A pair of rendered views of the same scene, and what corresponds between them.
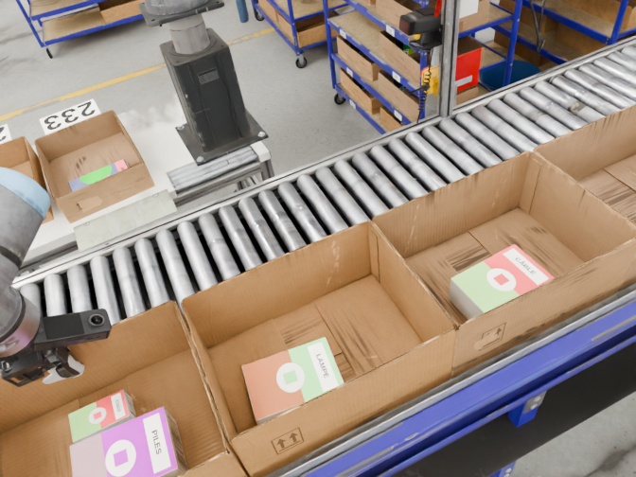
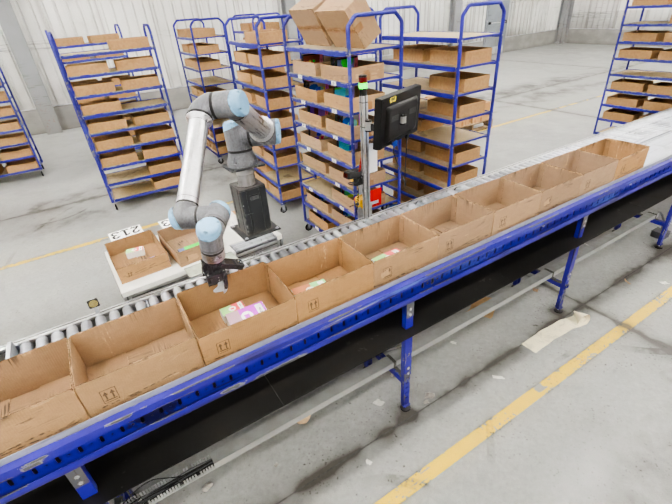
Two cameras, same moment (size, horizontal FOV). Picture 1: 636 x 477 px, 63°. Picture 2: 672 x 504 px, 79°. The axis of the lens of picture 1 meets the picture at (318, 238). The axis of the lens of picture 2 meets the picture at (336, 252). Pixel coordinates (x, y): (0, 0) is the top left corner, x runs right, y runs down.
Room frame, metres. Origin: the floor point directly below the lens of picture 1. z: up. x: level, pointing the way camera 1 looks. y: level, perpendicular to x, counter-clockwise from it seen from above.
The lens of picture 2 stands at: (-0.99, 0.29, 2.03)
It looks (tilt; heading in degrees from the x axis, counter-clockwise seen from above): 31 degrees down; 347
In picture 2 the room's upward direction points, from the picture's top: 4 degrees counter-clockwise
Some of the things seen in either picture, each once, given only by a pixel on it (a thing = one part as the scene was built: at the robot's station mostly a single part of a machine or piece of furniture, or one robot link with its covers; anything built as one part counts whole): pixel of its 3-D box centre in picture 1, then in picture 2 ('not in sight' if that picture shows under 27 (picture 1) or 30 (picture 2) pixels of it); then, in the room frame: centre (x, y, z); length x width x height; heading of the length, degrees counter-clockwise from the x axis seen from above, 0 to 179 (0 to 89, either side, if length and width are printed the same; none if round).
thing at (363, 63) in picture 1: (378, 49); (330, 198); (2.65, -0.51, 0.39); 0.40 x 0.30 x 0.10; 18
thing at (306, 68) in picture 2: not in sight; (319, 65); (2.63, -0.50, 1.59); 0.40 x 0.30 x 0.10; 16
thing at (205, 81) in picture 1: (207, 92); (251, 206); (1.56, 0.27, 0.91); 0.26 x 0.26 x 0.33; 20
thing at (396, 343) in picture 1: (315, 340); (320, 278); (0.52, 0.04, 0.96); 0.39 x 0.29 x 0.17; 107
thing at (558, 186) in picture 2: not in sight; (538, 188); (0.99, -1.46, 0.96); 0.39 x 0.29 x 0.17; 107
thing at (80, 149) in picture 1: (93, 162); (190, 240); (1.46, 0.68, 0.80); 0.38 x 0.28 x 0.10; 23
